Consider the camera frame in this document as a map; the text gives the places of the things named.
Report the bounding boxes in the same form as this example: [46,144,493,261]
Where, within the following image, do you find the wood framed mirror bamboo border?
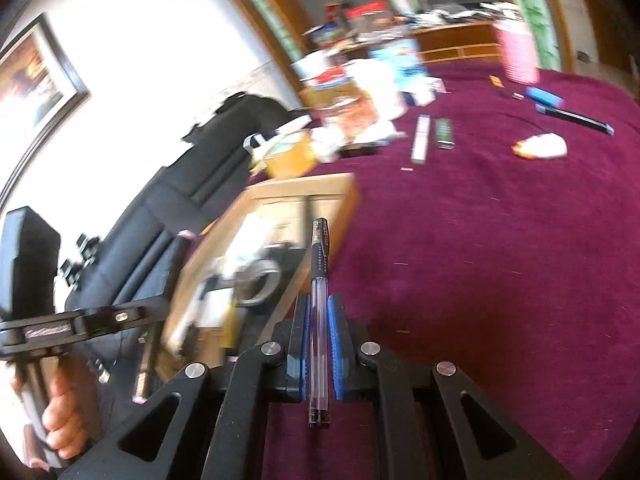
[199,0,572,73]

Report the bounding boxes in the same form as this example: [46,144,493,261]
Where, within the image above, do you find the slim white pen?
[410,114,431,165]

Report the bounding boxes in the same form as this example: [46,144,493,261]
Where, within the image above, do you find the wooden cabinet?
[349,19,502,64]

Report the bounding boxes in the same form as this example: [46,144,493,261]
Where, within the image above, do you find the yellow packing tape roll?
[259,131,319,179]

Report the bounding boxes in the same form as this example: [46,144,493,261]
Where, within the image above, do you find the green lighter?
[433,117,456,150]

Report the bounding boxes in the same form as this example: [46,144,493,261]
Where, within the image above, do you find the clear jar with red lid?
[344,2,394,37]

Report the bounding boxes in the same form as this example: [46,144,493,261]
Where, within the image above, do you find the person's left hand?
[42,357,101,461]

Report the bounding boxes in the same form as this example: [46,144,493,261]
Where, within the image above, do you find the clear barrel gel pen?
[307,217,332,430]

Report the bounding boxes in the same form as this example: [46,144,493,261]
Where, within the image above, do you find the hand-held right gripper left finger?
[62,292,312,480]

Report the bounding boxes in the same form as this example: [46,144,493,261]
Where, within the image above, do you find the pink knit covered bottle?
[492,18,541,85]

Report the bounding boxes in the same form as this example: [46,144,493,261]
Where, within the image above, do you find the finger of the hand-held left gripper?
[74,302,170,343]

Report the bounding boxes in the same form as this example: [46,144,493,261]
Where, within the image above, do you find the white glue bottle orange cap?
[510,132,570,161]

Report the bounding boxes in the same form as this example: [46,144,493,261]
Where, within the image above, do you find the shallow cardboard box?
[162,172,362,362]

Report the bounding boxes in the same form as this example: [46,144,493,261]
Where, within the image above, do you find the clear jar with blue label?
[369,39,426,94]

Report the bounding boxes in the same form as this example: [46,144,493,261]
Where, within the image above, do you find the black tape roll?
[232,254,282,307]

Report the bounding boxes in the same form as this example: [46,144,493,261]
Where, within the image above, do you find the white plastic jar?
[349,59,407,121]

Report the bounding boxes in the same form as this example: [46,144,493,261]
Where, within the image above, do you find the framed wall picture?
[0,12,94,211]

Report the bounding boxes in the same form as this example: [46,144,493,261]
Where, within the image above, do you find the small yellow and black tube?
[488,74,525,101]

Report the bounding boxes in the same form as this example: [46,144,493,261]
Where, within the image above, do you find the blue lighter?
[524,85,564,107]

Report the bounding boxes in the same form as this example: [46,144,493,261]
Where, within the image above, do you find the black marker with blue ends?
[534,103,616,136]

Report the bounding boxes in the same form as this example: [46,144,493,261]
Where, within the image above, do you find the small white and blue box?
[402,77,446,107]

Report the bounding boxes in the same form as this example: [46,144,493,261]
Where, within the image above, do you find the white tube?
[349,119,406,144]

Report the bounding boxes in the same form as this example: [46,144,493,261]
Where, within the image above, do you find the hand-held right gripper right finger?
[327,293,576,480]

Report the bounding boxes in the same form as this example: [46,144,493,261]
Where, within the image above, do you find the maroon tablecloth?
[250,55,640,480]

